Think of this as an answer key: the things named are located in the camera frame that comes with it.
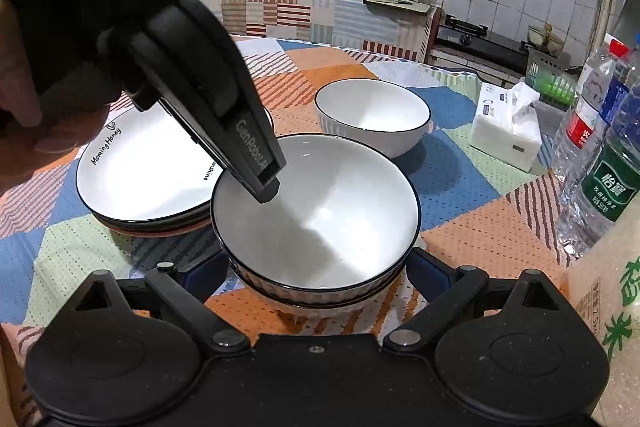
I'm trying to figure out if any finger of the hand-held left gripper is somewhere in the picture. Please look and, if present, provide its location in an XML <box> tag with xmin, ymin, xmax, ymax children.
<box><xmin>162</xmin><ymin>69</ymin><xmax>289</xmax><ymax>205</ymax></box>

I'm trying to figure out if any red label water bottle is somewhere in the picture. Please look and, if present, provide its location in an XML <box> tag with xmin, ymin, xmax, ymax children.
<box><xmin>552</xmin><ymin>39</ymin><xmax>630</xmax><ymax>228</ymax></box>

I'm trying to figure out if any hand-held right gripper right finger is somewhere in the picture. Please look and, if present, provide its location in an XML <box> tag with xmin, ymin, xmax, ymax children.
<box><xmin>384</xmin><ymin>249</ymin><xmax>567</xmax><ymax>354</ymax></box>

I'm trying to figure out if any black gas stove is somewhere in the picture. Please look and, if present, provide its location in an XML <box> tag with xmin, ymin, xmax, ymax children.
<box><xmin>436</xmin><ymin>14</ymin><xmax>532</xmax><ymax>68</ymax></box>

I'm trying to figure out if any cutting board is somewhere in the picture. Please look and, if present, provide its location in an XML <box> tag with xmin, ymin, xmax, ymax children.
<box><xmin>364</xmin><ymin>0</ymin><xmax>432</xmax><ymax>16</ymax></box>

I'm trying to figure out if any white plate with black rim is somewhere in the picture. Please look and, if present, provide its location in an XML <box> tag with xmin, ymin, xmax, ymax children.
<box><xmin>75</xmin><ymin>104</ymin><xmax>276</xmax><ymax>225</ymax></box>

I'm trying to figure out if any white ribbed bowl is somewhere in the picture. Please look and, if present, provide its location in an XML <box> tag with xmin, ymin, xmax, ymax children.
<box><xmin>314</xmin><ymin>78</ymin><xmax>432</xmax><ymax>158</ymax></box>
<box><xmin>210</xmin><ymin>133</ymin><xmax>422</xmax><ymax>303</ymax></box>
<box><xmin>227</xmin><ymin>257</ymin><xmax>403</xmax><ymax>321</ymax></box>

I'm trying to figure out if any steel pot with lid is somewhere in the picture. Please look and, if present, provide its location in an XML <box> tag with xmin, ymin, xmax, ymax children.
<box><xmin>527</xmin><ymin>23</ymin><xmax>564</xmax><ymax>56</ymax></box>

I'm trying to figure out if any patchwork tablecloth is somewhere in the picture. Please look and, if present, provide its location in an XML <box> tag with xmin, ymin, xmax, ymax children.
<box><xmin>0</xmin><ymin>34</ymin><xmax>601</xmax><ymax>344</ymax></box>

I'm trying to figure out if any clear rice bag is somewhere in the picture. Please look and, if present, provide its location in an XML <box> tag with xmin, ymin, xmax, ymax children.
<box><xmin>560</xmin><ymin>202</ymin><xmax>640</xmax><ymax>427</ymax></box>

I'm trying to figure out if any blue label water bottle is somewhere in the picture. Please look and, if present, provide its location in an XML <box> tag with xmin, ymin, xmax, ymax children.
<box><xmin>600</xmin><ymin>52</ymin><xmax>640</xmax><ymax>128</ymax></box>

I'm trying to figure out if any green plastic basket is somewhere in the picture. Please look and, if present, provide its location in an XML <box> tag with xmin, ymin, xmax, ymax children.
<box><xmin>525</xmin><ymin>49</ymin><xmax>583</xmax><ymax>108</ymax></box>

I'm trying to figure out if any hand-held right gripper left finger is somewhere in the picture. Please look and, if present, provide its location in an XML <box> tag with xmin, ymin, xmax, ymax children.
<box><xmin>74</xmin><ymin>256</ymin><xmax>253</xmax><ymax>354</ymax></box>

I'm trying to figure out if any green label water bottle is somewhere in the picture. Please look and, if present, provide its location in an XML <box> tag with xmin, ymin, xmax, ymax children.
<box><xmin>556</xmin><ymin>99</ymin><xmax>640</xmax><ymax>258</ymax></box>

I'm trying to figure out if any person's left hand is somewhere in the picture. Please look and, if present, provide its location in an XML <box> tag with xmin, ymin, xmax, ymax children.
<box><xmin>0</xmin><ymin>0</ymin><xmax>122</xmax><ymax>196</ymax></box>

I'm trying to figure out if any patchwork counter cloth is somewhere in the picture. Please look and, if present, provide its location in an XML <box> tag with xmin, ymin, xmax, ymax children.
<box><xmin>192</xmin><ymin>0</ymin><xmax>443</xmax><ymax>64</ymax></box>

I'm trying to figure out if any white tissue pack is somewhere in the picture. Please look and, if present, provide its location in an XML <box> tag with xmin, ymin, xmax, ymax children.
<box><xmin>469</xmin><ymin>82</ymin><xmax>543</xmax><ymax>172</ymax></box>

